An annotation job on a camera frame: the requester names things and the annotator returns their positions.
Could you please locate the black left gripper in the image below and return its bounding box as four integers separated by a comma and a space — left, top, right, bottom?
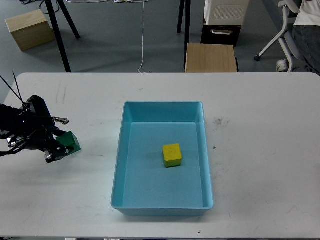
23, 125, 75, 164

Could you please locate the green block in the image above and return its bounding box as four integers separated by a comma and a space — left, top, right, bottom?
56, 131, 81, 156

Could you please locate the yellow block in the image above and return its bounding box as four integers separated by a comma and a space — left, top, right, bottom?
162, 143, 183, 168

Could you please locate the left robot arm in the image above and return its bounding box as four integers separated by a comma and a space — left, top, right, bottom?
0, 95, 81, 164

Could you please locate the wooden box left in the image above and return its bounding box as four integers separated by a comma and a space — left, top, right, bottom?
5, 9, 56, 52

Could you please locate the white appliance box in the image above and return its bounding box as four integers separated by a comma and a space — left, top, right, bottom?
204, 0, 250, 26

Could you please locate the blue plastic bin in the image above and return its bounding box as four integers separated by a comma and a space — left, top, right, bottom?
111, 101, 214, 216

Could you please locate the black table legs left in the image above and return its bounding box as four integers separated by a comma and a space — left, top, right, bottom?
37, 0, 81, 73

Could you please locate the black drawer cabinet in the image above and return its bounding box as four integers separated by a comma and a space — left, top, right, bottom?
200, 20, 242, 47

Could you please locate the black table leg centre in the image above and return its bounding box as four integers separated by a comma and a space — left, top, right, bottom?
176, 0, 192, 71

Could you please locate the white office chair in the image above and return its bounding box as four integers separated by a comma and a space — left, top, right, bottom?
253, 0, 303, 73

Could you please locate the seated person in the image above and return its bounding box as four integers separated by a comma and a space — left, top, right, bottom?
292, 0, 320, 75

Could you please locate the black cable tie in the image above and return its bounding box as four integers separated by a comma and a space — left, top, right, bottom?
0, 71, 26, 105

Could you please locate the white hanging cable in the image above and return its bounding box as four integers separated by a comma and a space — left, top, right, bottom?
65, 0, 152, 74

